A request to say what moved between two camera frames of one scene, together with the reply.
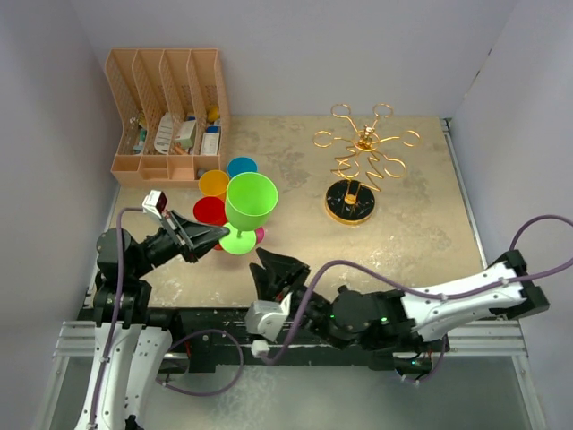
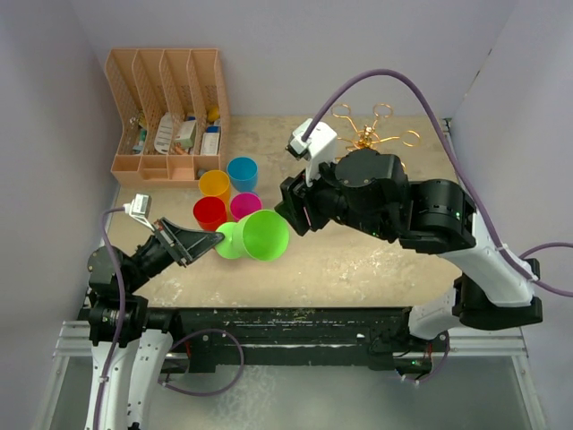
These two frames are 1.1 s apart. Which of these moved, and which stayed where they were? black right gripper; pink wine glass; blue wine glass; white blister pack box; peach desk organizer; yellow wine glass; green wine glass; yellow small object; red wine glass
Moved: green wine glass; pink wine glass; black right gripper
Stayed: yellow small object; red wine glass; peach desk organizer; white blister pack box; blue wine glass; yellow wine glass
